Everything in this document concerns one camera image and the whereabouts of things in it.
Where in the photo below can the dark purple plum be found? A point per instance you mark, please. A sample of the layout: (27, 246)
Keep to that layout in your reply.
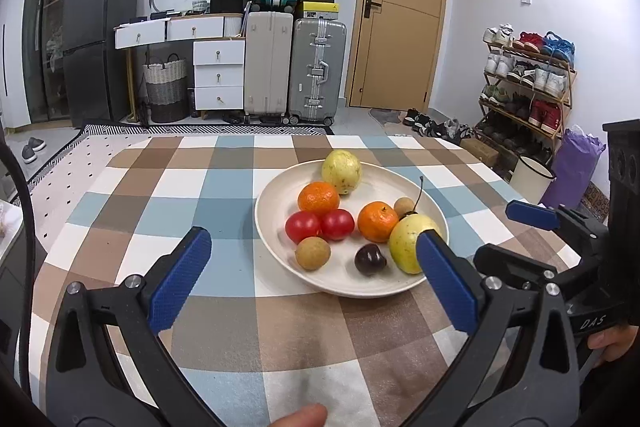
(370, 260)

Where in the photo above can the wooden door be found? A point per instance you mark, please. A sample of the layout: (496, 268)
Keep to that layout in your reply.
(400, 7)

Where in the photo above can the person's left hand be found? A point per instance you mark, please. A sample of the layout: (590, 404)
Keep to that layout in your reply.
(300, 417)

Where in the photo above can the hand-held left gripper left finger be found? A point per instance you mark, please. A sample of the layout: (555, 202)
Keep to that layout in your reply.
(180, 279)

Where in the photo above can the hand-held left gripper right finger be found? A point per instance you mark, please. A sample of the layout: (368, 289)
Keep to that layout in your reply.
(445, 277)

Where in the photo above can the checkered tablecloth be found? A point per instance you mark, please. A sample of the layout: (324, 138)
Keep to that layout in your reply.
(225, 207)

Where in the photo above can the rows of assorted sneakers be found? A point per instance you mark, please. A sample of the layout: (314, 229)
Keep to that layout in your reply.
(530, 77)

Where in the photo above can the yellow speckled guava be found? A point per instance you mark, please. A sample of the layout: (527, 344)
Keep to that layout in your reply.
(341, 171)

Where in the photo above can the red tomato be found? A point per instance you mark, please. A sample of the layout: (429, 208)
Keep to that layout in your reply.
(303, 227)
(338, 224)

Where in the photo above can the dark grey refrigerator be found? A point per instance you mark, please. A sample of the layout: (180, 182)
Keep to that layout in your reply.
(100, 32)

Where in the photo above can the silver suitcase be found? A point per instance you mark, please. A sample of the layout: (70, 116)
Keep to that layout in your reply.
(317, 72)

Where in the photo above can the beige suitcase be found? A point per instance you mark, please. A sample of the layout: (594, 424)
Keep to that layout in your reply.
(267, 67)

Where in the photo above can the cream round plate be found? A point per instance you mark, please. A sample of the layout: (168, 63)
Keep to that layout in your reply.
(280, 207)

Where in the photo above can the glass door cabinet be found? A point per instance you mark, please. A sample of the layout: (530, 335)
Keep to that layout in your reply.
(45, 32)

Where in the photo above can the white enamel bucket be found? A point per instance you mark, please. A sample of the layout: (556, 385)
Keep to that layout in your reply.
(531, 179)

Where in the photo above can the orange tangerine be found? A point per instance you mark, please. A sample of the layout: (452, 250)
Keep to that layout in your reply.
(378, 221)
(318, 198)

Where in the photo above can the scattered dark shoes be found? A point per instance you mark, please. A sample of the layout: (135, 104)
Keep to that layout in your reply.
(435, 127)

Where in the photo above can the grey slippers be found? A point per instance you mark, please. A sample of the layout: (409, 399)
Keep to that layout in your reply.
(34, 151)

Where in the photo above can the small cardboard box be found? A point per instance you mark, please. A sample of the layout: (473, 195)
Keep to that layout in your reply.
(479, 151)

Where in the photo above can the woven laundry basket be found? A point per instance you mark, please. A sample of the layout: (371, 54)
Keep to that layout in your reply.
(165, 89)

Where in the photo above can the white vanity desk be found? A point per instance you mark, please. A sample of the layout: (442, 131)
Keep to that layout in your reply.
(192, 28)

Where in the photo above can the grey door mat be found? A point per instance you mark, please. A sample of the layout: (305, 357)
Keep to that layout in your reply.
(385, 116)

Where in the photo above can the purple bag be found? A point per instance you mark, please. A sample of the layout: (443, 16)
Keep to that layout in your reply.
(575, 167)

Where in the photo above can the small striped basket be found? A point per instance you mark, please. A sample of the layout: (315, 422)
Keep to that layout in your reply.
(199, 6)

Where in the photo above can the small brown round fruit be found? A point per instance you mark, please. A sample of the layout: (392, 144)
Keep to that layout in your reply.
(404, 208)

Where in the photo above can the yellow white shoe box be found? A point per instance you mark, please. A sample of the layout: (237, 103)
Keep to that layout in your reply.
(321, 10)

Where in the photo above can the wooden shoe rack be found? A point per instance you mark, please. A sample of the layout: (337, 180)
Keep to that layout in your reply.
(567, 89)

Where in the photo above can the white drawer chest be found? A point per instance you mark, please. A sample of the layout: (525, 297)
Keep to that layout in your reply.
(219, 77)

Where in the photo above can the brown patterned mat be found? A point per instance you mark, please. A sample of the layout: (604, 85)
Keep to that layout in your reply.
(595, 202)

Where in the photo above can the black storage box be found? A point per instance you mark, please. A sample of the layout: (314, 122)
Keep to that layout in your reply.
(226, 2)

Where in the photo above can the yellow green pear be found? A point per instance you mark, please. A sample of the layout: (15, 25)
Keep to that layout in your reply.
(405, 242)

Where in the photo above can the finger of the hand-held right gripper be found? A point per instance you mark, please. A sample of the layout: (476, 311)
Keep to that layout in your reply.
(530, 214)
(510, 262)

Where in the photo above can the person's right hand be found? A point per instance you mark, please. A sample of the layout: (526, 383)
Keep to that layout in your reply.
(625, 339)

